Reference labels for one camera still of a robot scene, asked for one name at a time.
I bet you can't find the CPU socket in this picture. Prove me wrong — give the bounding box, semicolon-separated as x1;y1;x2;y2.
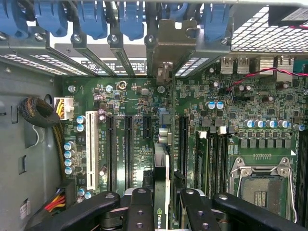
228;156;298;223

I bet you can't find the white power connector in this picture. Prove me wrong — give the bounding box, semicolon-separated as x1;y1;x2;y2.
54;97;75;121

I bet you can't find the empty RAM slot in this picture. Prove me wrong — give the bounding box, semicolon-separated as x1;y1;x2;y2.
208;129;218;193
297;131;308;219
218;126;229;193

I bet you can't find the blue card retention clip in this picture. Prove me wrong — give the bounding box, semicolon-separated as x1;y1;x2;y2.
119;0;145;41
77;0;108;40
166;2;189;23
0;0;29;39
203;2;230;43
33;0;68;37

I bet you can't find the red and black twisted wire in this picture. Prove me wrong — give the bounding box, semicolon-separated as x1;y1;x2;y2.
226;67;308;93

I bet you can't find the green motherboard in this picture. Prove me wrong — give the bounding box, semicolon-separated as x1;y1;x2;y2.
61;56;308;231

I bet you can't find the short black expansion slot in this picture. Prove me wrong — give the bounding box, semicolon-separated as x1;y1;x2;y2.
142;115;153;140

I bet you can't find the black sleeved power cable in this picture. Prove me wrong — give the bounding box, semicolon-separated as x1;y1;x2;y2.
18;96;64;180

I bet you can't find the long black expansion slot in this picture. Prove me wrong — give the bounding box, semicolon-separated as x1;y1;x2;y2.
105;115;118;193
179;115;190;187
124;115;135;192

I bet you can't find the socket locking lever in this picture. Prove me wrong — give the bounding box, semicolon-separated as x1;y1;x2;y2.
287;166;298;218

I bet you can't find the red and yellow wire bundle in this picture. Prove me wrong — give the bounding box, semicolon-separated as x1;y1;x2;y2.
44;188;67;213

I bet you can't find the white PCI expansion slot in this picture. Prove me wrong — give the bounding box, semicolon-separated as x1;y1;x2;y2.
85;110;100;191

